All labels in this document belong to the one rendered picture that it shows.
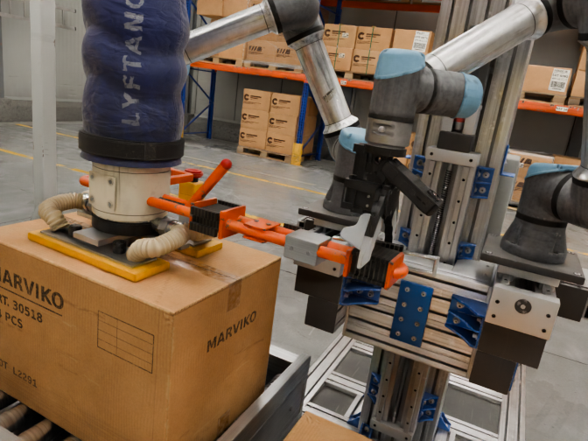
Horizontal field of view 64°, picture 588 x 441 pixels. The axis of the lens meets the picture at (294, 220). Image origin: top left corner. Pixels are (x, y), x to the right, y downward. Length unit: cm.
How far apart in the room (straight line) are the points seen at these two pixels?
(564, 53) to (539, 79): 142
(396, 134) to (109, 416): 81
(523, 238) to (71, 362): 107
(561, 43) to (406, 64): 851
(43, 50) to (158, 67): 303
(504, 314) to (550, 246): 21
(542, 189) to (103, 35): 101
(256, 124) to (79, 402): 821
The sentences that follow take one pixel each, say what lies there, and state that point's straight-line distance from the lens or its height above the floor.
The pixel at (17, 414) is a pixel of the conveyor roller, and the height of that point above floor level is 55.
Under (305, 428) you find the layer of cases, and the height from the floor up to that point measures 54.
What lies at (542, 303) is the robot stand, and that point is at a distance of 117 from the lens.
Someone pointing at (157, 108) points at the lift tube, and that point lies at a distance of 104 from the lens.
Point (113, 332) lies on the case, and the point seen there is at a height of 85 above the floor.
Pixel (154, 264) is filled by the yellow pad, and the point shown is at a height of 97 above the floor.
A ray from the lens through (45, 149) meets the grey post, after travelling 410.
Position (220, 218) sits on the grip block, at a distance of 95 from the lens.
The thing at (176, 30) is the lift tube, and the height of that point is 144.
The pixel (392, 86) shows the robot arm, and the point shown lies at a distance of 78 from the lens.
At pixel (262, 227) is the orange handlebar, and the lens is 92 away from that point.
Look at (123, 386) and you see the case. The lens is 106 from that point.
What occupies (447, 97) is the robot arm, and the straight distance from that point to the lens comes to 83.
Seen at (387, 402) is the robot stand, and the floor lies 43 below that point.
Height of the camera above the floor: 136
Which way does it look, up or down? 16 degrees down
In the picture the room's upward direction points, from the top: 8 degrees clockwise
